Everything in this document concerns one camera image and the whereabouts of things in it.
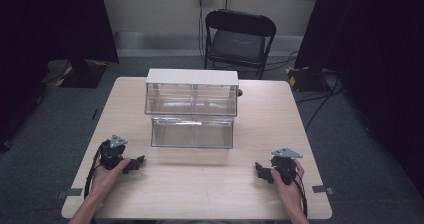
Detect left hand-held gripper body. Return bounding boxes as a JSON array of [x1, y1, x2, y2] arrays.
[[99, 134, 129, 171]]

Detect left hand-held gripper black cable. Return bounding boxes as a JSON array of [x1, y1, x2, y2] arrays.
[[83, 139, 109, 200]]

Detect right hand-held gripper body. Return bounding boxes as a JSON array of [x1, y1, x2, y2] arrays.
[[269, 147, 304, 186]]

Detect person's left hand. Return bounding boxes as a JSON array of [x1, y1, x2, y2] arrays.
[[89, 157, 132, 202]]

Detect black folding chair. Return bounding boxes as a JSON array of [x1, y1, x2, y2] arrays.
[[203, 8, 278, 81]]

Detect black wall cable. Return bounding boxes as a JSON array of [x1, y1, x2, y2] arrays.
[[197, 0, 208, 62]]

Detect hand-held gripper black cable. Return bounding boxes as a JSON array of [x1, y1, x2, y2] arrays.
[[83, 139, 109, 200], [291, 175, 309, 219]]

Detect clear plastic drawer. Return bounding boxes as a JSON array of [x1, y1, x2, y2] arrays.
[[150, 115, 236, 150]]

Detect clear drawer cabinet white top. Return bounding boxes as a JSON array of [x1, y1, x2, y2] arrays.
[[144, 68, 240, 118]]

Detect right hand-held gripper black cable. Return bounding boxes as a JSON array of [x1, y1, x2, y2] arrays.
[[291, 175, 309, 219]]

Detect black stand base yellow tape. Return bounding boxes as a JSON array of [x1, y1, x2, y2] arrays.
[[58, 59, 110, 89], [284, 65, 334, 93]]

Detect dark curtain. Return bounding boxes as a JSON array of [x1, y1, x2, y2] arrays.
[[294, 0, 424, 198], [0, 0, 120, 152]]

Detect person's right hand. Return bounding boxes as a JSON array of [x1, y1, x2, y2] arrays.
[[270, 159, 306, 209]]

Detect grey tape strip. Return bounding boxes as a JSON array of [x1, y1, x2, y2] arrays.
[[57, 187, 84, 198], [311, 184, 335, 196]]

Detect black floor cables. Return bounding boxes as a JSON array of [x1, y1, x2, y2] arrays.
[[264, 50, 344, 132]]

